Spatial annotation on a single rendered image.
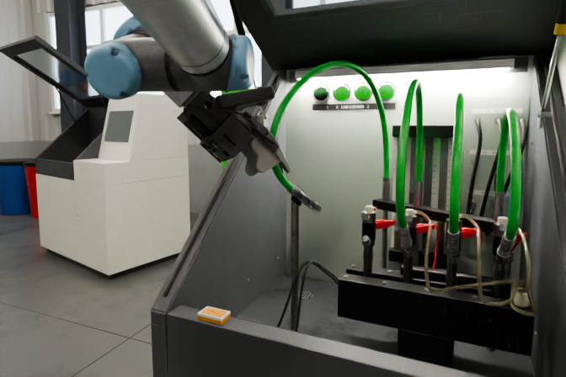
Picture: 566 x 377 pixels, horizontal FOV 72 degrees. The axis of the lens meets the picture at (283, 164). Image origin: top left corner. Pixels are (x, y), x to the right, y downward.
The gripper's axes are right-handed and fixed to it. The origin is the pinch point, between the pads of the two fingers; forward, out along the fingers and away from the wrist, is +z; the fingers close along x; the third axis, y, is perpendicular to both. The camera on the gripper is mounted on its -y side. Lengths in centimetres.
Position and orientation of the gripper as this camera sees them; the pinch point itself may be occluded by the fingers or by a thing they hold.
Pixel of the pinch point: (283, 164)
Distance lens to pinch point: 73.4
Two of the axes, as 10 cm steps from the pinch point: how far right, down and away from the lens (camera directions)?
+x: 4.7, -1.3, -8.7
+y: -5.6, 7.2, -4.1
